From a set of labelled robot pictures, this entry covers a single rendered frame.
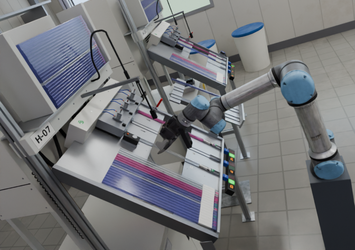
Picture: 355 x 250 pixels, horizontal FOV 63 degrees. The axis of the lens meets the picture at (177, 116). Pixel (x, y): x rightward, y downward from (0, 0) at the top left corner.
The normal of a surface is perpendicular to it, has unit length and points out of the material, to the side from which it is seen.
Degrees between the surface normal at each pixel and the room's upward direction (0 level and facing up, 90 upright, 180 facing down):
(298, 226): 0
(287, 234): 0
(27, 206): 90
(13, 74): 90
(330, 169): 97
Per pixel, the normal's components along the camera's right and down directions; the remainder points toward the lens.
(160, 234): -0.36, -0.83
